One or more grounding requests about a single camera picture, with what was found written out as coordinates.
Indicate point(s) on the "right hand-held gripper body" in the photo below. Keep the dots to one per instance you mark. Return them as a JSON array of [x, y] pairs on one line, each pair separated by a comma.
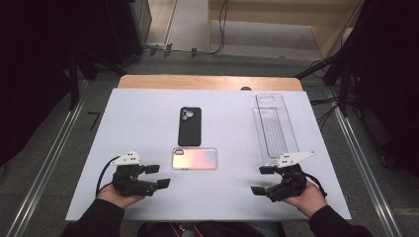
[[290, 186]]

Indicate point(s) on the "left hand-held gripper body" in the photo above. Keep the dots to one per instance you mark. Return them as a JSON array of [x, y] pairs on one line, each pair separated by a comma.
[[131, 184]]

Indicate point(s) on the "iridescent phone case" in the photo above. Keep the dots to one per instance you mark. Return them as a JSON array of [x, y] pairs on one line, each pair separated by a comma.
[[194, 158]]

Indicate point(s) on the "clear plastic tray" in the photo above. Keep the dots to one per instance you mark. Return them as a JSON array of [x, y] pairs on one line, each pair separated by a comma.
[[275, 125]]

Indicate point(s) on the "black phone case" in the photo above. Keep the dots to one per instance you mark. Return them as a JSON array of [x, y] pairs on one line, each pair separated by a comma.
[[189, 126]]

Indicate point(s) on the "person's left hand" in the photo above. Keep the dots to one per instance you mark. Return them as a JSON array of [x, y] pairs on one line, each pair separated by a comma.
[[118, 199]]

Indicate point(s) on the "person's right hand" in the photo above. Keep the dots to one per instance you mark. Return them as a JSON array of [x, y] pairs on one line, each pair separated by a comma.
[[306, 200]]

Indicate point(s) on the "white table board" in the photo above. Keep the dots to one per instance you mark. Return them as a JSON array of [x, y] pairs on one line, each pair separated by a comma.
[[224, 197]]

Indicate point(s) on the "wooden table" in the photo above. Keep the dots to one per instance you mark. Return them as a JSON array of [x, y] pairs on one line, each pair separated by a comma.
[[197, 82]]

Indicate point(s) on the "black metal stand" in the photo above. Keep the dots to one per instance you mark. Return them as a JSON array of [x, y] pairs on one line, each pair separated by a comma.
[[74, 82], [344, 85]]

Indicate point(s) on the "dark cabinet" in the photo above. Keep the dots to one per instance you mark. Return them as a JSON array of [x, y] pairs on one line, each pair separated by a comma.
[[128, 29]]

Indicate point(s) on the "black curtain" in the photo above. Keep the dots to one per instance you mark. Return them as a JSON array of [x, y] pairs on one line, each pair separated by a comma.
[[392, 82], [29, 65]]

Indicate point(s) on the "light wooden shelf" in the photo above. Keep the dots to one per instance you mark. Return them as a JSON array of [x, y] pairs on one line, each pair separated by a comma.
[[329, 19]]

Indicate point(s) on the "aluminium floor rail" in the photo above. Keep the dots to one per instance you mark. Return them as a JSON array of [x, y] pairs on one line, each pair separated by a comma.
[[362, 164], [46, 164]]

